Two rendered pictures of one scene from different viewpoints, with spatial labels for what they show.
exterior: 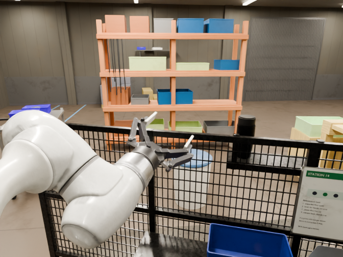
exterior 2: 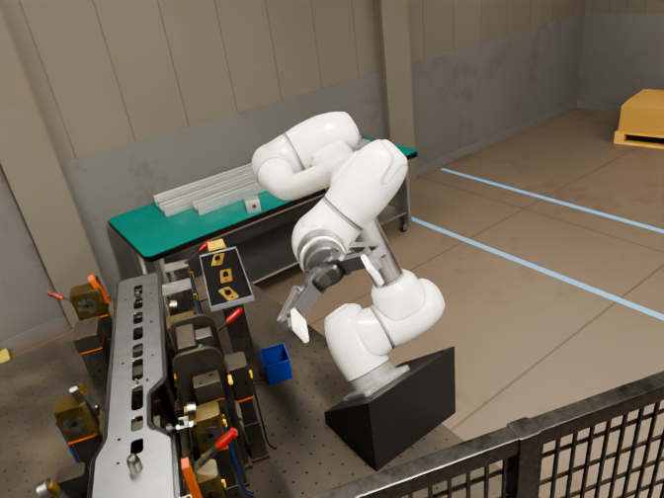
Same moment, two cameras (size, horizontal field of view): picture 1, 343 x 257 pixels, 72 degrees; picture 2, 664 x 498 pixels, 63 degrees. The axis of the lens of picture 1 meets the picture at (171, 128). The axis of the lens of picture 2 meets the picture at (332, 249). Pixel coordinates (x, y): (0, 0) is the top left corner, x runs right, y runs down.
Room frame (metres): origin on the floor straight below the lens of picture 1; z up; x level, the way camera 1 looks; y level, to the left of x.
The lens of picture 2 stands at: (1.28, -0.30, 2.08)
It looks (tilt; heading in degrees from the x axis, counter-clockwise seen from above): 28 degrees down; 152
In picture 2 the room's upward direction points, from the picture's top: 8 degrees counter-clockwise
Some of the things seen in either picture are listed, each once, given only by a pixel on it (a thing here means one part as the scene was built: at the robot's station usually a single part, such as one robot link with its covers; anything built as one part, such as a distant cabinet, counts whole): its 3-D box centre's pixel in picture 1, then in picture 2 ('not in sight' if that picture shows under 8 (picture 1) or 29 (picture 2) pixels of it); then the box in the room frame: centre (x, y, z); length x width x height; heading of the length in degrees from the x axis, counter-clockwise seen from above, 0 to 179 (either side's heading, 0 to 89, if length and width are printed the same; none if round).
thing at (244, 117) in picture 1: (245, 136); not in sight; (0.95, -0.31, 1.52); 0.07 x 0.07 x 0.18
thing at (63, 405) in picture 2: not in sight; (85, 447); (-0.17, -0.46, 0.87); 0.12 x 0.07 x 0.35; 76
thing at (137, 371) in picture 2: not in sight; (150, 402); (-0.26, -0.25, 0.84); 0.12 x 0.05 x 0.29; 76
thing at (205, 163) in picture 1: (191, 178); not in sight; (2.75, -0.26, 0.32); 0.52 x 0.52 x 0.63
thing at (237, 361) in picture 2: not in sight; (252, 408); (0.03, 0.01, 0.89); 0.09 x 0.08 x 0.38; 76
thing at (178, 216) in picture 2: not in sight; (279, 218); (-2.15, 1.08, 0.40); 2.17 x 0.81 x 0.80; 96
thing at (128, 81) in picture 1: (116, 92); not in sight; (8.98, 2.09, 0.54); 1.09 x 0.73 x 1.08; 96
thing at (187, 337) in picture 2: not in sight; (211, 397); (-0.03, -0.09, 0.95); 0.18 x 0.13 x 0.49; 166
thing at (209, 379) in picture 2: not in sight; (222, 434); (0.09, -0.11, 0.91); 0.07 x 0.05 x 0.42; 76
